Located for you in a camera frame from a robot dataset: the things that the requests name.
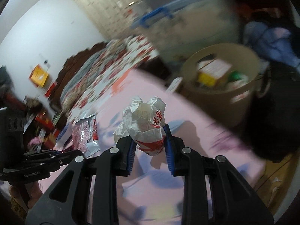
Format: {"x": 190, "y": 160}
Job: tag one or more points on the pink floral blanket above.
{"x": 150, "y": 194}

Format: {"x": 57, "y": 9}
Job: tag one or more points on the clear storage box blue lid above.
{"x": 182, "y": 27}

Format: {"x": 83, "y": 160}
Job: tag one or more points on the red silver snack wrapper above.
{"x": 85, "y": 136}

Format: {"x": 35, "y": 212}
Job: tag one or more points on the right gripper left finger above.
{"x": 66, "y": 201}

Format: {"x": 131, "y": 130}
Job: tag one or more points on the white red paper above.
{"x": 144, "y": 122}

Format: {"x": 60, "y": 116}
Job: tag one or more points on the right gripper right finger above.
{"x": 214, "y": 191}

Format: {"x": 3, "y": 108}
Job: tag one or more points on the yellow red wall calendar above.
{"x": 38, "y": 76}

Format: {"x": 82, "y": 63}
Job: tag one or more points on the pile of blue clothes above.
{"x": 271, "y": 43}

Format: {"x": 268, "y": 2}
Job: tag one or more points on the red gift box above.
{"x": 44, "y": 122}

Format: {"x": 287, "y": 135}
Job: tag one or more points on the floral curtain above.
{"x": 113, "y": 18}

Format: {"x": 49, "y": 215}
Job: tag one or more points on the dark wooden headboard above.
{"x": 70, "y": 68}

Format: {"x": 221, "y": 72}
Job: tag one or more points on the beige plastic trash bin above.
{"x": 227, "y": 104}

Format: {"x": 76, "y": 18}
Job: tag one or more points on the red floral bed sheet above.
{"x": 101, "y": 70}

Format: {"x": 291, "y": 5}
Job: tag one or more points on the yellow pink box in bin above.
{"x": 213, "y": 73}

